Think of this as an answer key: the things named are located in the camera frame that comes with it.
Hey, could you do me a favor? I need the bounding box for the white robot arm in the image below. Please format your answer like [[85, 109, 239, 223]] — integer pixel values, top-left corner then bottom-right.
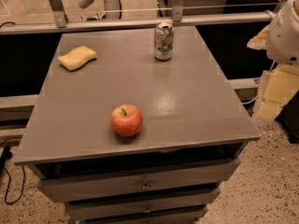
[[266, 0, 299, 64]]

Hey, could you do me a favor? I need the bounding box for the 7up soda can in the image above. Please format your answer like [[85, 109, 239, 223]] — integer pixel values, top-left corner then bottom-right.
[[154, 21, 174, 61]]

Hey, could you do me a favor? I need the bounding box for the red apple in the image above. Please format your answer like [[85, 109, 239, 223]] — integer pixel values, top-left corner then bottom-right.
[[110, 105, 143, 137]]

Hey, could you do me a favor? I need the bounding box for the grey drawer cabinet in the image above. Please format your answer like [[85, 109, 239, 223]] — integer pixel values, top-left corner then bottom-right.
[[15, 27, 260, 224]]

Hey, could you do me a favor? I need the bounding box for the yellow sponge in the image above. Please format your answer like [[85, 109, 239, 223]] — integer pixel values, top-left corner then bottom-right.
[[58, 46, 97, 71]]

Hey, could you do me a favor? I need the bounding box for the top grey drawer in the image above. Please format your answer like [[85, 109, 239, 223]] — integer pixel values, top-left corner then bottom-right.
[[37, 158, 240, 203]]

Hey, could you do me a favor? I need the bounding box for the grey drawer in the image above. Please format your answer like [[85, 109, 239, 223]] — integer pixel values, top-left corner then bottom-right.
[[81, 205, 209, 224], [37, 158, 240, 203], [64, 187, 221, 221]]

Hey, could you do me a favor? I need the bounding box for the middle grey drawer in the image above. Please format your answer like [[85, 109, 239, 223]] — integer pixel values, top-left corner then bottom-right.
[[64, 187, 221, 221]]

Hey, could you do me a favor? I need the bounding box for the bottom grey drawer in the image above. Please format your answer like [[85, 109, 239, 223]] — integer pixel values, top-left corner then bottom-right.
[[81, 205, 209, 224]]

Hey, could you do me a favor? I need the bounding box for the grey metal railing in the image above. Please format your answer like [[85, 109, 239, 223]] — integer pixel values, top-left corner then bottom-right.
[[0, 0, 272, 35]]

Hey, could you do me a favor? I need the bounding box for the black floor cable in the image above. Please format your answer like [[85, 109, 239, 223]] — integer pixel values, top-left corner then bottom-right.
[[0, 137, 26, 206]]

